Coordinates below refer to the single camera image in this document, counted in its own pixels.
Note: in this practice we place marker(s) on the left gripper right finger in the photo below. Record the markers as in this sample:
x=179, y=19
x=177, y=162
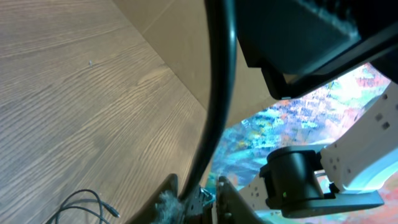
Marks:
x=230, y=206

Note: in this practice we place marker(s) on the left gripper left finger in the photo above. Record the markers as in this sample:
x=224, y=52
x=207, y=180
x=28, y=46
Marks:
x=162, y=205

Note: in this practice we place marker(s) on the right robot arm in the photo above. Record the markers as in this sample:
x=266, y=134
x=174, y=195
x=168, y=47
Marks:
x=344, y=176

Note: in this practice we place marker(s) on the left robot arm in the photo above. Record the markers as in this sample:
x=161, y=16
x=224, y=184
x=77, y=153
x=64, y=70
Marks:
x=299, y=46

